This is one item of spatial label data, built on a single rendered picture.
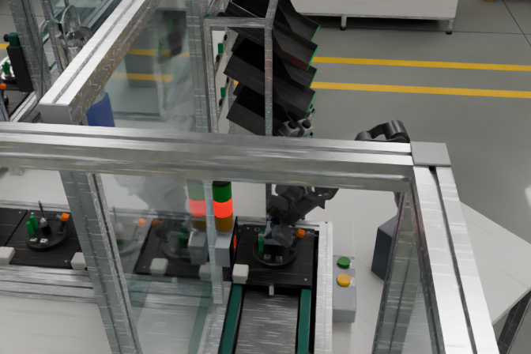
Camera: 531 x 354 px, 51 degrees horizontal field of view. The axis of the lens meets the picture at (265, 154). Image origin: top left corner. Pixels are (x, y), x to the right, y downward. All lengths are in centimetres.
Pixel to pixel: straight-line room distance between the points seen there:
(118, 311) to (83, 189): 21
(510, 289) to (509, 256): 15
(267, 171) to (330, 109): 381
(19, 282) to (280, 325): 82
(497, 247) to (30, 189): 175
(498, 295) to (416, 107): 265
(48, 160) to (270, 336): 121
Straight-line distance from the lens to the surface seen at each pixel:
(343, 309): 167
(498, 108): 461
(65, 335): 183
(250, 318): 170
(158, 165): 50
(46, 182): 238
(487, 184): 380
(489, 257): 206
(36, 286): 190
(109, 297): 76
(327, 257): 180
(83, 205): 66
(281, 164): 47
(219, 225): 143
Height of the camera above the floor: 227
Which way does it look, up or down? 37 degrees down
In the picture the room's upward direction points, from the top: straight up
